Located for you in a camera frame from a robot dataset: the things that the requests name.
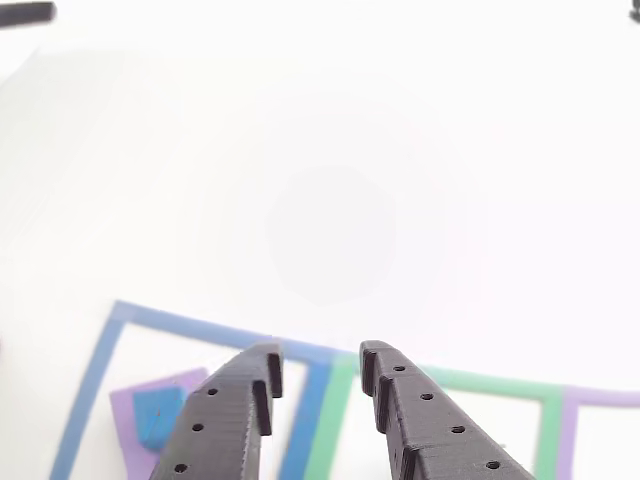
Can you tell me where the small blue cube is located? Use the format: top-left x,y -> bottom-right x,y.
132,385 -> 185,450

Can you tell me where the large purple cube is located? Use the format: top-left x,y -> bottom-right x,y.
108,368 -> 210,480

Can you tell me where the blue tape square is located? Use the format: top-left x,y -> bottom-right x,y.
48,299 -> 335,480

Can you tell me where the green tape square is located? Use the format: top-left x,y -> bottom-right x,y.
303,352 -> 566,480

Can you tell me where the purple tape square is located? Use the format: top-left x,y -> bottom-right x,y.
554,387 -> 640,480

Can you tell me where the dark grey curved bar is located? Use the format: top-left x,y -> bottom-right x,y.
0,2 -> 57,28

